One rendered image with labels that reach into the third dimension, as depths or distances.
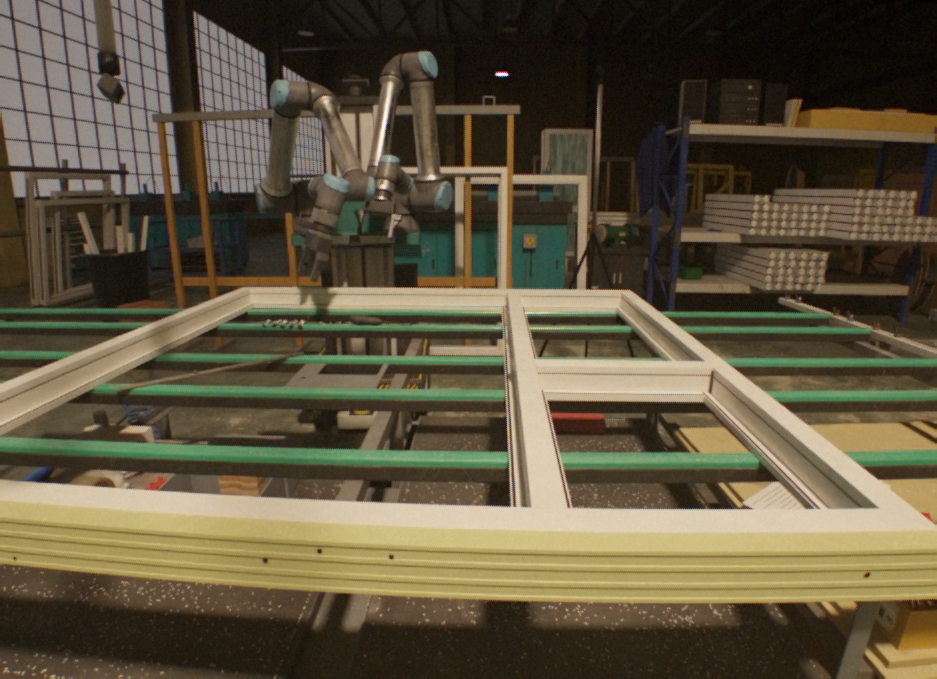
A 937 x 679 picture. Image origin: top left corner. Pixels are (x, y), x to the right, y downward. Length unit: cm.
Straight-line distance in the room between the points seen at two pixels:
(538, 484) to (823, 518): 33
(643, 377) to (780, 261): 465
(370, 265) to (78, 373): 189
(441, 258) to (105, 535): 501
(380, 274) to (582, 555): 250
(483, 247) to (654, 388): 445
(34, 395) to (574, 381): 112
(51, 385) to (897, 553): 145
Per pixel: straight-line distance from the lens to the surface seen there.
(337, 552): 61
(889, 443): 181
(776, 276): 574
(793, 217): 587
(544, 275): 558
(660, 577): 63
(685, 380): 119
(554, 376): 112
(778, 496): 137
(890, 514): 78
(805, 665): 106
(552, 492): 67
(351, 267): 302
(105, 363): 150
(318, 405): 120
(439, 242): 552
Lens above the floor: 129
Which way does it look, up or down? 15 degrees down
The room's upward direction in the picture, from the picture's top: straight up
